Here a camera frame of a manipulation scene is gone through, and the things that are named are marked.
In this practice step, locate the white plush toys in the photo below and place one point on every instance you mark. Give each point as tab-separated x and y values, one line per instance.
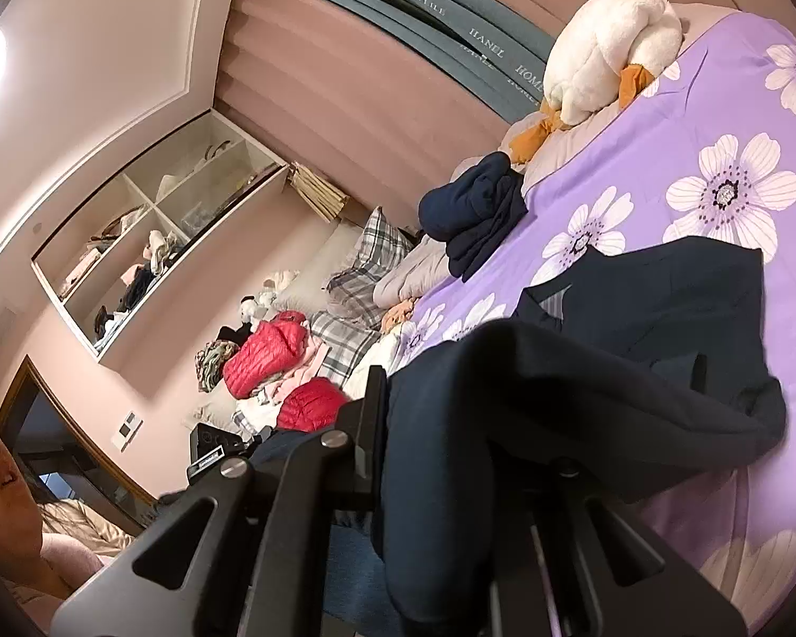
265	295

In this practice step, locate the peach cloth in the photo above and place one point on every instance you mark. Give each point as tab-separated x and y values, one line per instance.
398	315

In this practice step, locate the green patterned cloth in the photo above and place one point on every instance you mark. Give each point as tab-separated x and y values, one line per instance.
212	361

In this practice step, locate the stack of folded navy clothes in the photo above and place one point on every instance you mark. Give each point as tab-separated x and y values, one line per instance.
477	212

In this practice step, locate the pile of pink clothes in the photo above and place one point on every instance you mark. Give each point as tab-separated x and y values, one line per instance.
305	358

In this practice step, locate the red down jacket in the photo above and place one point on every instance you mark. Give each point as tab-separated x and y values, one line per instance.
265	351
312	405

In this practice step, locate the beige satin cloth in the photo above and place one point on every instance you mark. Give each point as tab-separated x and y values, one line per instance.
86	524

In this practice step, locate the grey quilt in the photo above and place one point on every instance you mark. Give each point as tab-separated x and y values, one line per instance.
404	272

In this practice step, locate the beige hanging fringe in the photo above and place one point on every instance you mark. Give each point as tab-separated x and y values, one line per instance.
318	192

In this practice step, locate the white wall switch panel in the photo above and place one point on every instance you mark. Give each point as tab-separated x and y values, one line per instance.
126	431

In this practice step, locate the person's head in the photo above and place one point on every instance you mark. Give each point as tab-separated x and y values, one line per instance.
0	471

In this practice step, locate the beige headboard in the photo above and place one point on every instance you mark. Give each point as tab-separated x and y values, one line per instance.
325	259

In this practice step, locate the white goose plush toy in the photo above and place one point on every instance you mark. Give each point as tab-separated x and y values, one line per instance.
603	46

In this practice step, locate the purple floral bedsheet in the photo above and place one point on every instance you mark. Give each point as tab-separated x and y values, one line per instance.
637	166

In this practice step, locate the dark clothes on shelf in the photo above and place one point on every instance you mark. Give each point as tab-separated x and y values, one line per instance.
129	292

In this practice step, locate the grey plaid pillow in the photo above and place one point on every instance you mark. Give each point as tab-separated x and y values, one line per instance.
338	345
381	239

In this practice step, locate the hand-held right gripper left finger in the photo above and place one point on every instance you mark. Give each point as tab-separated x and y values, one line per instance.
371	424

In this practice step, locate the person's pink top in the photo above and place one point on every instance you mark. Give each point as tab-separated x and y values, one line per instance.
66	570

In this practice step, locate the person's blue jeans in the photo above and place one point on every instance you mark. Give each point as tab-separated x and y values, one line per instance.
351	570

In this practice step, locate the navy zip jacket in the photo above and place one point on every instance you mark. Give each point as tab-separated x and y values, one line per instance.
570	378

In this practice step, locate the white cloth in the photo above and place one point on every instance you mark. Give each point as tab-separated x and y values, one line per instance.
357	381

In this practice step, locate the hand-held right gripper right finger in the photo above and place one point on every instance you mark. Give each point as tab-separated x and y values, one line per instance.
570	481

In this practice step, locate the blue-grey curtain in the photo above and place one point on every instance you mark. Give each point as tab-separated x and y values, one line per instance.
438	20

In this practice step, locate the white wall shelf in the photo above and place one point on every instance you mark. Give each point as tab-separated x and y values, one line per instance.
147	198

